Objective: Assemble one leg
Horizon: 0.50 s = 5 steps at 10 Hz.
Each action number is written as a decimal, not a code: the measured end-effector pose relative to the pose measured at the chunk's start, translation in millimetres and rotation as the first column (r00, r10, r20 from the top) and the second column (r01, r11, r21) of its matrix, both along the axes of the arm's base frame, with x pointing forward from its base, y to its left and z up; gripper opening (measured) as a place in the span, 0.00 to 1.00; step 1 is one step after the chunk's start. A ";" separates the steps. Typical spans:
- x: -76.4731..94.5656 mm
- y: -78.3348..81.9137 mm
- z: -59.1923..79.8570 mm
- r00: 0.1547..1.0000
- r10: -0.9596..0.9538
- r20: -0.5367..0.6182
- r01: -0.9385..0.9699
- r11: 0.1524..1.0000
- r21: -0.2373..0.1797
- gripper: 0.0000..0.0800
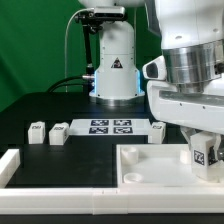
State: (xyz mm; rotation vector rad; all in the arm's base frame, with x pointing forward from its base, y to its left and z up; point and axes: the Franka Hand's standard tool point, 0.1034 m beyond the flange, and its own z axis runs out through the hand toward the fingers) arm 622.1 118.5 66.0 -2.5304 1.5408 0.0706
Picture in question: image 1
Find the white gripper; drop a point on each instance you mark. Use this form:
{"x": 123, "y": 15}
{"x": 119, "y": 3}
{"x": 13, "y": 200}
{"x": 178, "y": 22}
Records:
{"x": 200, "y": 111}

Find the white square tabletop panel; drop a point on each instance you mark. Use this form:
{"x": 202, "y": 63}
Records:
{"x": 165, "y": 165}

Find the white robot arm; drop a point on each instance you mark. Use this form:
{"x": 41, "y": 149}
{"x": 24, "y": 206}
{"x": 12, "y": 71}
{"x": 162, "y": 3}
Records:
{"x": 184, "y": 65}

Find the white plate with fiducial markers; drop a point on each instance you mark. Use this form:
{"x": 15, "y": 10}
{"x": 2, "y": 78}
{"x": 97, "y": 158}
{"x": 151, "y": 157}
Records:
{"x": 109, "y": 127}

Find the white U-shaped obstacle fence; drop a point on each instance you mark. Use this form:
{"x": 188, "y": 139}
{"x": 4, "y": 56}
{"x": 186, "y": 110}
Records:
{"x": 119, "y": 200}

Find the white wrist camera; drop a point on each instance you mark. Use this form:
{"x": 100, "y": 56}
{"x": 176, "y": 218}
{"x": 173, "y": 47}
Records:
{"x": 155, "y": 69}

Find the black camera on stand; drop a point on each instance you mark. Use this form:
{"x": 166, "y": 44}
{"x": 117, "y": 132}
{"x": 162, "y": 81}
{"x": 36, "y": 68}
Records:
{"x": 92, "y": 20}

